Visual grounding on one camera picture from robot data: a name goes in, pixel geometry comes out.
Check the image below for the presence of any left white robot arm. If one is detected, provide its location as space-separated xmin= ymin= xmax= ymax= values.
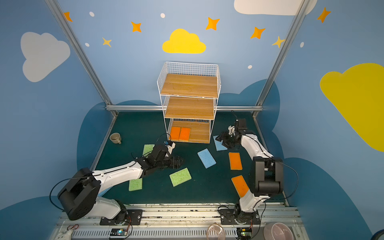
xmin=58 ymin=141 xmax=184 ymax=224

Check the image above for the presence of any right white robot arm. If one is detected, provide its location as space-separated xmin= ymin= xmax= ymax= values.
xmin=216 ymin=126 xmax=284 ymax=213

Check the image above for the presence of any blue sponge near shelf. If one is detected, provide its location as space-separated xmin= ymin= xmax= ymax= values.
xmin=213 ymin=136 xmax=228 ymax=152

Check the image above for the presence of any green sponge upper left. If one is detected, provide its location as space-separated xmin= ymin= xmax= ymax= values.
xmin=143 ymin=144 xmax=155 ymax=157

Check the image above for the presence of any green sponge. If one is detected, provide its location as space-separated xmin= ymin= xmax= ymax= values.
xmin=129 ymin=179 xmax=143 ymax=192
xmin=170 ymin=168 xmax=192 ymax=187
xmin=143 ymin=144 xmax=155 ymax=157

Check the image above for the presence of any green sponge centre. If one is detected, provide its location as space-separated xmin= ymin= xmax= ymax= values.
xmin=170 ymin=168 xmax=192 ymax=187

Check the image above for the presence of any blue sponge centre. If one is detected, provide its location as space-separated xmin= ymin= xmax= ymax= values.
xmin=198 ymin=149 xmax=216 ymax=169

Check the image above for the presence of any green sponge lower left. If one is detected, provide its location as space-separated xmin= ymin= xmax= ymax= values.
xmin=129 ymin=179 xmax=143 ymax=192

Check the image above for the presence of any beige mug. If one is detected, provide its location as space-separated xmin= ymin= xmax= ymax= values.
xmin=109 ymin=133 xmax=122 ymax=144

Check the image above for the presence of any pink divided bowl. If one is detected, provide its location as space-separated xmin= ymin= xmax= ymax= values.
xmin=263 ymin=223 xmax=294 ymax=240

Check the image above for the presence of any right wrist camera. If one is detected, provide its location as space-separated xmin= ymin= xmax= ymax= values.
xmin=228 ymin=126 xmax=238 ymax=136

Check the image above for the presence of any white wire wooden shelf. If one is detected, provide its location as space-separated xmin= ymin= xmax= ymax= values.
xmin=157 ymin=62 xmax=222 ymax=144

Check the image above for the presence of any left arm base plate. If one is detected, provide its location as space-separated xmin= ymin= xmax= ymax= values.
xmin=100 ymin=209 xmax=143 ymax=226

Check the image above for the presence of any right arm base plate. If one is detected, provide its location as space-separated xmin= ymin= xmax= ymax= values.
xmin=218 ymin=208 xmax=261 ymax=225

